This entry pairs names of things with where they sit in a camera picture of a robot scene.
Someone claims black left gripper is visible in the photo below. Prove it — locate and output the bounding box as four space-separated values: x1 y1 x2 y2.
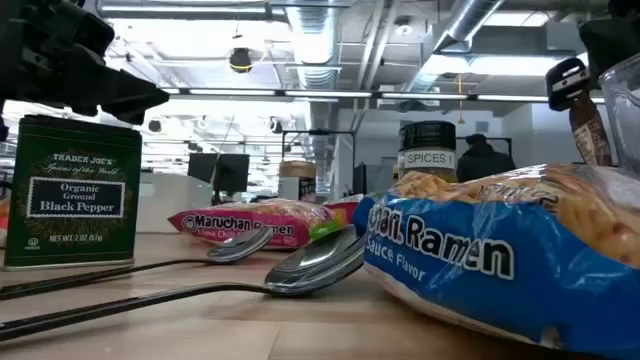
0 0 170 125

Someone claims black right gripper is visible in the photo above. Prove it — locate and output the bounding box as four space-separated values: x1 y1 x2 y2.
544 0 640 112

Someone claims green black pepper tin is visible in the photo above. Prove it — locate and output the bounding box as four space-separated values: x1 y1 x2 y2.
3 114 144 271

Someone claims black-lid spice jar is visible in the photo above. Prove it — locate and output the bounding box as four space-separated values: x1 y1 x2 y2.
398 120 459 184

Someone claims yellow green food packet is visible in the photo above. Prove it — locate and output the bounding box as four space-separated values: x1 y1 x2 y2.
168 198 337 250

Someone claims tan-lid spice jar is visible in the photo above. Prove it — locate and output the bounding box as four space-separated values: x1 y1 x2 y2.
278 159 318 202

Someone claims clear glass baking dish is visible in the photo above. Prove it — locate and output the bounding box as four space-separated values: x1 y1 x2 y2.
598 52 640 176

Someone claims black computer monitor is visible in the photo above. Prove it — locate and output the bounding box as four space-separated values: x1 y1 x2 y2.
187 152 221 184
217 153 251 194

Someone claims white plastic bin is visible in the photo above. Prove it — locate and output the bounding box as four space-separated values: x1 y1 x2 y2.
135 172 214 234

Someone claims person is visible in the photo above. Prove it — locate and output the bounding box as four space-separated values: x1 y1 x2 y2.
455 133 517 184

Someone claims long ceiling light bar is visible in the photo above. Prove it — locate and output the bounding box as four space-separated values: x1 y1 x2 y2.
159 87 606 105

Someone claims blue ramen packet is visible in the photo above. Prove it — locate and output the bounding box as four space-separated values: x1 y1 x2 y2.
352 163 640 359

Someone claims black ceiling dome camera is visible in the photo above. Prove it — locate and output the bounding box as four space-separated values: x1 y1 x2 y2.
228 47 253 75

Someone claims dark-handled metal spoon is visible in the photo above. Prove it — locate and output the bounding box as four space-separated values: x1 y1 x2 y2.
0 224 366 342
0 227 275 301

